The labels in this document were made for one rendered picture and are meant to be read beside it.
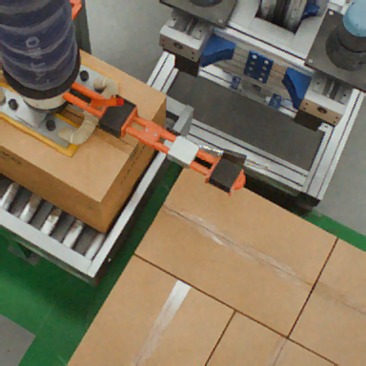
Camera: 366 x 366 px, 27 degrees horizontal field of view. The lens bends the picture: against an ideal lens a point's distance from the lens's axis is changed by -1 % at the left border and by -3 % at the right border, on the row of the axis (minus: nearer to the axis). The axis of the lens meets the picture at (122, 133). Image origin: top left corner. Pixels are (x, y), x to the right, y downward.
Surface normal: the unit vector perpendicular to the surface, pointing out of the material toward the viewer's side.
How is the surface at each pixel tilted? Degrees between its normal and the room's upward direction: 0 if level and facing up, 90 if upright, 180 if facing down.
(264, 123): 0
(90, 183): 0
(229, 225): 0
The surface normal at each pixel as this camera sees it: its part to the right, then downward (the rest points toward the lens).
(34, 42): 0.31, 0.78
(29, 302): -0.02, -0.37
